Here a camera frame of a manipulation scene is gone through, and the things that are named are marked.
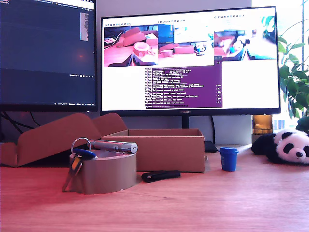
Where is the brown packing tape roll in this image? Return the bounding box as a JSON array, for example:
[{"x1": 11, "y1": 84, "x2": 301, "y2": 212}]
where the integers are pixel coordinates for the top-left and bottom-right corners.
[{"x1": 69, "y1": 149, "x2": 137, "y2": 195}]

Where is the open cardboard box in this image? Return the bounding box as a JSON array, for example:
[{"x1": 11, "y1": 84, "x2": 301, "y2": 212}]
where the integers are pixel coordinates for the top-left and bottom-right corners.
[{"x1": 0, "y1": 112, "x2": 206, "y2": 174}]

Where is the bright-screen black-framed monitor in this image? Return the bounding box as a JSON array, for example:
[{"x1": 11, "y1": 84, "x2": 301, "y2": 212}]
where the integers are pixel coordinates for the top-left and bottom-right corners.
[{"x1": 99, "y1": 6, "x2": 282, "y2": 116}]

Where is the panda plush toy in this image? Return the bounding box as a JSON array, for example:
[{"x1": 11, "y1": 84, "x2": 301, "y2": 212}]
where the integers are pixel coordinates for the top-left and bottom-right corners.
[{"x1": 251, "y1": 129, "x2": 309, "y2": 165}]

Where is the silver metal flashlight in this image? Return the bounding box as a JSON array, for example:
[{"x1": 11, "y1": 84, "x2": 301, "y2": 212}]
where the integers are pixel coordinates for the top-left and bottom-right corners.
[{"x1": 88, "y1": 139, "x2": 138, "y2": 155}]

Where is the dark-screen computer monitor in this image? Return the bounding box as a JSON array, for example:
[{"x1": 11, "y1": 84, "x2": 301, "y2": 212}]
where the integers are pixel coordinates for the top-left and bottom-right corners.
[{"x1": 0, "y1": 0, "x2": 98, "y2": 113}]

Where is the black USB stick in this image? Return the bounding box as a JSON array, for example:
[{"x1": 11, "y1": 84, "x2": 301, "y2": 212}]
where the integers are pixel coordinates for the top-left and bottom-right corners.
[{"x1": 141, "y1": 170, "x2": 182, "y2": 183}]

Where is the green leafy houseplant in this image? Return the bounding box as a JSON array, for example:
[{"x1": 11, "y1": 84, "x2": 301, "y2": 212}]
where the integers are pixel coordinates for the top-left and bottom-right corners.
[{"x1": 277, "y1": 19, "x2": 309, "y2": 135}]

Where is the small blue cup with lid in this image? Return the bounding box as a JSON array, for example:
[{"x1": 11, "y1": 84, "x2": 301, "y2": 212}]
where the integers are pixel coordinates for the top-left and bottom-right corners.
[{"x1": 218, "y1": 146, "x2": 239, "y2": 172}]

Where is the black desk cable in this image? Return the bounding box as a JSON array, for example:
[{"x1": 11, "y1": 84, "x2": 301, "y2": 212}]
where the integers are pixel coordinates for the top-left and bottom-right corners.
[
  {"x1": 29, "y1": 111, "x2": 41, "y2": 128},
  {"x1": 0, "y1": 111, "x2": 28, "y2": 134}
]

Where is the amber glass jar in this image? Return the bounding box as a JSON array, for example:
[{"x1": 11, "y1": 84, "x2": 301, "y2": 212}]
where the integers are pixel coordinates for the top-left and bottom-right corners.
[{"x1": 252, "y1": 115, "x2": 273, "y2": 135}]

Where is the key bunch with blue fob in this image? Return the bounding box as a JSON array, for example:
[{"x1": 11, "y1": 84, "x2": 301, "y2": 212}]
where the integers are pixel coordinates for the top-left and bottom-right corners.
[{"x1": 61, "y1": 137, "x2": 98, "y2": 193}]

